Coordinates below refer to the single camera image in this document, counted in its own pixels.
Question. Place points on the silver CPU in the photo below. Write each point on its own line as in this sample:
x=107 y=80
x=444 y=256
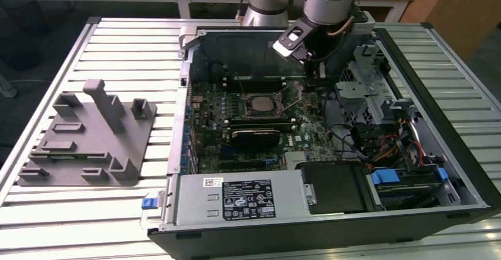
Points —
x=263 y=104

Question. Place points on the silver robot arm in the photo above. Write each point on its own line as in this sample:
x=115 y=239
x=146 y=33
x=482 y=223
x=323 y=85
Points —
x=329 y=1

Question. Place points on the silver drive cage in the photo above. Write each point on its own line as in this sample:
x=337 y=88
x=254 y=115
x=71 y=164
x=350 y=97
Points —
x=369 y=89

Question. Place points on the wooden cabinet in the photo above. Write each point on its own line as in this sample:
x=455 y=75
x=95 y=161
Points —
x=462 y=7

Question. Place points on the black graphics card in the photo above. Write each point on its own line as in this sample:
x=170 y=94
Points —
x=255 y=139

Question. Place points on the green motherboard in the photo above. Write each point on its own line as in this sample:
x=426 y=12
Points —
x=318 y=154

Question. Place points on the silver chipset heatsink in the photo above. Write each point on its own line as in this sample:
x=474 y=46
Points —
x=295 y=158

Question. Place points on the black expansion slot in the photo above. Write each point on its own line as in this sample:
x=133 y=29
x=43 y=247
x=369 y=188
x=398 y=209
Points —
x=243 y=164

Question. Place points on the hard disk in blue carrier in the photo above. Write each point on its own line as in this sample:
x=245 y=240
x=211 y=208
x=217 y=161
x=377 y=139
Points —
x=385 y=177

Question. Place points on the black plastic shroud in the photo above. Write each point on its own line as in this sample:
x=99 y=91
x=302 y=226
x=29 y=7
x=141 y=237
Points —
x=337 y=186

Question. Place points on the silver power supply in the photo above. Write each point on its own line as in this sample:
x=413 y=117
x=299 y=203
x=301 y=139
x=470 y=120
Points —
x=193 y=195

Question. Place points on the black PC case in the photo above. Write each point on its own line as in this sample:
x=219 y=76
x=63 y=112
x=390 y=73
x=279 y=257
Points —
x=314 y=239

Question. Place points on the grey parts rack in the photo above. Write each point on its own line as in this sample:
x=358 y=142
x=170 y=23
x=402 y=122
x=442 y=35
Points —
x=98 y=142

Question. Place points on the blue case latch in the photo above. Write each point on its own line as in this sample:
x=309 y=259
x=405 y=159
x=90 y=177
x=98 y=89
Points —
x=149 y=203

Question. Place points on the grey chair leg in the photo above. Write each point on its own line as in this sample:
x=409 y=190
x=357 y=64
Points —
x=6 y=89

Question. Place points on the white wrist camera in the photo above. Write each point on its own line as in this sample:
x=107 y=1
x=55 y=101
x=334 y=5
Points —
x=291 y=38
x=362 y=25

